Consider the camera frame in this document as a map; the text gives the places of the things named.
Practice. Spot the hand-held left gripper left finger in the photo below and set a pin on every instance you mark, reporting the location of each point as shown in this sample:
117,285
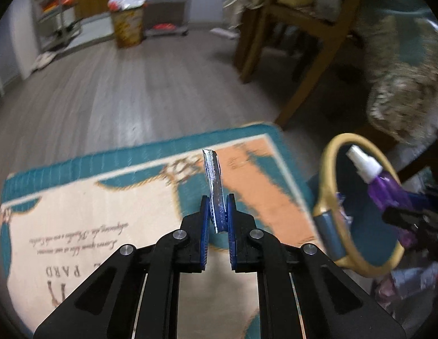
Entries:
204,229

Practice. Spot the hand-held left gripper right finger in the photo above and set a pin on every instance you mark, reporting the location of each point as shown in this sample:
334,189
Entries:
232,233

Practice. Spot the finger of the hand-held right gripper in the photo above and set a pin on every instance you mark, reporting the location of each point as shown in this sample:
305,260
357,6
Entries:
425,197
404,217

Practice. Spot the purple spray bottle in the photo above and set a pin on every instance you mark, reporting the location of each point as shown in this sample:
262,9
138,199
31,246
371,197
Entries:
381,187

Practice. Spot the shiny blue foil packet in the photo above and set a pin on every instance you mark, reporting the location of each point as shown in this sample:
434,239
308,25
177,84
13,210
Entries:
215,190

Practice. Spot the yellow rimmed trash bin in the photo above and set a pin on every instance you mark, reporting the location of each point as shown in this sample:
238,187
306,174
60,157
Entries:
360,233

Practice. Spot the blue white plastic wrapper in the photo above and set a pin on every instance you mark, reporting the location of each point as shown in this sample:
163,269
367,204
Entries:
342,206

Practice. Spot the crumpled pale plastic bag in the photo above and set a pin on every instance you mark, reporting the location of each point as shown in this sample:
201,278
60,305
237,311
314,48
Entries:
409,282

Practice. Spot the teal orange printed rug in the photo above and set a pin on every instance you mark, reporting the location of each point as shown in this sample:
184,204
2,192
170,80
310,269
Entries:
98,212

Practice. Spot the lace patterned tablecloth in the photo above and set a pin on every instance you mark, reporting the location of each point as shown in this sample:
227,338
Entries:
402,88

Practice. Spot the white paper scrap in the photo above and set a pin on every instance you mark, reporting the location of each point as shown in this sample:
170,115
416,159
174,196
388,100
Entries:
224,33

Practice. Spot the red items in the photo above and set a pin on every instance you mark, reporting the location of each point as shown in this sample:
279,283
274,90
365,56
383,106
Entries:
164,27

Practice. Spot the wooden chair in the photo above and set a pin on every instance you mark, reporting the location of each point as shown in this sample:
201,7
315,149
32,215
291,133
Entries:
300,17

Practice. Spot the grey cart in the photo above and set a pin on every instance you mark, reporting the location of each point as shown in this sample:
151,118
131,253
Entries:
167,10

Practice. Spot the pair of pale slippers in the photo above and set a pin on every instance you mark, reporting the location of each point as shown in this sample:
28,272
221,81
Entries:
45,60

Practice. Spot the crumpled white papers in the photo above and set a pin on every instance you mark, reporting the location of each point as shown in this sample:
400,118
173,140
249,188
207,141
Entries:
128,1

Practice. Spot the metal shelf rack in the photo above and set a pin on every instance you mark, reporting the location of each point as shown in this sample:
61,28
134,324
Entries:
56,10

